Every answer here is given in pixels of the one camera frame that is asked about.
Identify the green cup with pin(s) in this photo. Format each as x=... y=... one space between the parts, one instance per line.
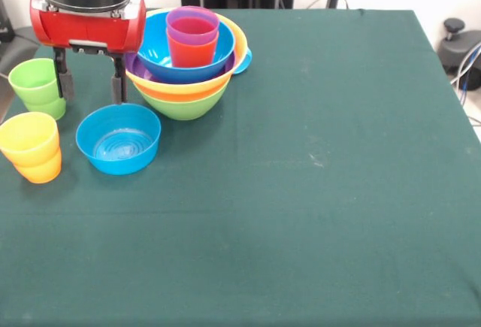
x=34 y=86
x=50 y=111

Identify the green bowl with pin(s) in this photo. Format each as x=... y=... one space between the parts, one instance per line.
x=180 y=107

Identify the dark green table cloth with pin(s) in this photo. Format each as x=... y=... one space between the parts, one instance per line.
x=240 y=248

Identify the blue cup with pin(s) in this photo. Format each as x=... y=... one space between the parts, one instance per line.
x=243 y=62

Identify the yellow bowl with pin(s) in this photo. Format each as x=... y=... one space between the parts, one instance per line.
x=176 y=88

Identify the large blue bowl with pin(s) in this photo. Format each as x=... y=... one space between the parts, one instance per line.
x=154 y=49

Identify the black stand with knob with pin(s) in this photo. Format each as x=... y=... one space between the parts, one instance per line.
x=454 y=26

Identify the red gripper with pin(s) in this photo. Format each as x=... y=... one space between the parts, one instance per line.
x=86 y=30

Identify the small blue bowl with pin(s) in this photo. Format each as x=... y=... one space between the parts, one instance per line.
x=118 y=163

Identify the purple cup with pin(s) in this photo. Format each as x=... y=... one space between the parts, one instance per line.
x=191 y=37

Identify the dark equipment box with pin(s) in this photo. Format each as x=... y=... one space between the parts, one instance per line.
x=4 y=22

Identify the yellow cup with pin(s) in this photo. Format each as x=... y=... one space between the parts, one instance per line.
x=28 y=152

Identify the orange cup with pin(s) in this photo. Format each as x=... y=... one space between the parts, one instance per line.
x=39 y=174

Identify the black plug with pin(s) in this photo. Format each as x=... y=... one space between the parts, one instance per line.
x=331 y=0

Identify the red-orange cup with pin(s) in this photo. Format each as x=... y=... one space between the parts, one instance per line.
x=191 y=56

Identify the purple bowl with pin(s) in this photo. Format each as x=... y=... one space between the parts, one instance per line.
x=133 y=65

